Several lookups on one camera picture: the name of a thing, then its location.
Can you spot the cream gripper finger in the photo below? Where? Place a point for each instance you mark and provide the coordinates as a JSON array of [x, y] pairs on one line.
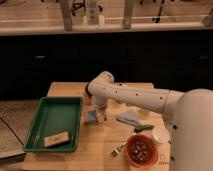
[[101, 115]]

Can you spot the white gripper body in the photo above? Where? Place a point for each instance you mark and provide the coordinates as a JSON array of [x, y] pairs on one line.
[[99, 103]]

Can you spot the blue sponge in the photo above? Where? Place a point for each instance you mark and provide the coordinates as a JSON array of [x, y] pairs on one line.
[[91, 118]]

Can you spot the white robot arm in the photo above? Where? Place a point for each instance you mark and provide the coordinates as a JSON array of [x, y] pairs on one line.
[[190, 113]]

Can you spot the tan block in tray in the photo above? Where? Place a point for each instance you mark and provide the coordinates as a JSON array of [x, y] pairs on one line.
[[56, 139]]

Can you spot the green plastic tray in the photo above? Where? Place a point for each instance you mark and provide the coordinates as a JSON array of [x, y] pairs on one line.
[[55, 115]]

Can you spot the dark red bowl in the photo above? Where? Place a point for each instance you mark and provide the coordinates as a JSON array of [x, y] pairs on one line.
[[87, 90]]

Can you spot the wooden table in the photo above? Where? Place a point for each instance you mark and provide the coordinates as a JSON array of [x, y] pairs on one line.
[[96, 142]]

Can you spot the light blue cloth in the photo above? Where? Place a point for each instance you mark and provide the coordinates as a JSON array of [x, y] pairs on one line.
[[128, 117]]

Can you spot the metal fork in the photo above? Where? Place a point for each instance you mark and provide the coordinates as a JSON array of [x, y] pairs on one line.
[[117, 150]]

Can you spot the green pepper toy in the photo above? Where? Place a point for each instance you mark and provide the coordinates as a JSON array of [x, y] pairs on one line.
[[141, 128]]

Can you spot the light green plastic cup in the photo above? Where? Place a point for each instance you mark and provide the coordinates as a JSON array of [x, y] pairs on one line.
[[144, 112]]

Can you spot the orange bowl with beads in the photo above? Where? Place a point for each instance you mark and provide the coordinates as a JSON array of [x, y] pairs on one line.
[[141, 151]]

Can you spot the white round cup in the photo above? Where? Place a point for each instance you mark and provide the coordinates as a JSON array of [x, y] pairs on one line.
[[160, 135]]

